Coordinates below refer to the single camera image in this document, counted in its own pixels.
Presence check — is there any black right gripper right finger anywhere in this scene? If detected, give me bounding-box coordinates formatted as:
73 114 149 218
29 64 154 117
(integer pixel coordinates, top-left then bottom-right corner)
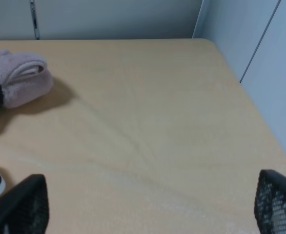
254 170 286 234

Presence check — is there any rolled pink towel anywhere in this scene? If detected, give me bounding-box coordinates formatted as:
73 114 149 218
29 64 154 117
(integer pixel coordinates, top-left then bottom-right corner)
0 49 54 109

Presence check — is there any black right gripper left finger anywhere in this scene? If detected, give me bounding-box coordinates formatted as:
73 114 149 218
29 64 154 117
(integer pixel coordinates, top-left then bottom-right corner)
0 174 50 234

